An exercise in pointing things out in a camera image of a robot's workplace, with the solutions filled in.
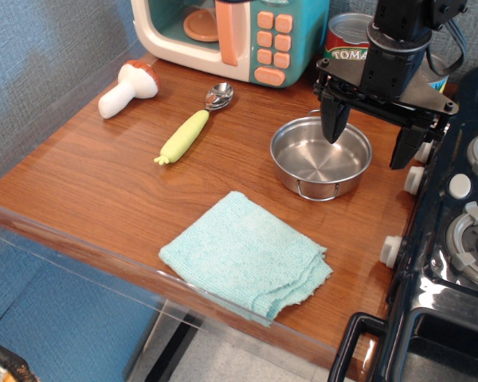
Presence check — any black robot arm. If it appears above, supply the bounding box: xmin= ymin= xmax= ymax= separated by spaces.
xmin=314 ymin=1 xmax=467 ymax=170

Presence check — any toy microwave oven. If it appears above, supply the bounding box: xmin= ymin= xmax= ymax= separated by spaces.
xmin=131 ymin=1 xmax=330 ymax=88

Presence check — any tomato can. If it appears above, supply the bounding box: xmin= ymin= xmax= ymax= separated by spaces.
xmin=323 ymin=13 xmax=373 ymax=60

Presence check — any small steel pot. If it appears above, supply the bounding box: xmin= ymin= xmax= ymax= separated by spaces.
xmin=270 ymin=110 xmax=373 ymax=202

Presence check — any clear acrylic table guard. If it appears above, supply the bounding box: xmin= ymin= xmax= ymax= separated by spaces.
xmin=0 ymin=207 xmax=331 ymax=381

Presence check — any black toy stove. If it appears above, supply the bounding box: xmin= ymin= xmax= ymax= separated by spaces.
xmin=329 ymin=68 xmax=478 ymax=381

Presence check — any light blue folded cloth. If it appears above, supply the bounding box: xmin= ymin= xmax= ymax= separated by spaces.
xmin=159 ymin=191 xmax=332 ymax=326

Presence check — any toy mushroom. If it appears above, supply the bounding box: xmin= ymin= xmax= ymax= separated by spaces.
xmin=98 ymin=60 xmax=161 ymax=119

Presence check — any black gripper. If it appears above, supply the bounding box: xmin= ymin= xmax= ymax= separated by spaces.
xmin=315 ymin=26 xmax=459 ymax=170

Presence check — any spoon with green handle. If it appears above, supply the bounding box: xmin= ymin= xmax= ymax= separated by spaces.
xmin=154 ymin=82 xmax=234 ymax=166

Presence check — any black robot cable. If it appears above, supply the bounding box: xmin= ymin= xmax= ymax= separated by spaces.
xmin=425 ymin=18 xmax=468 ymax=76

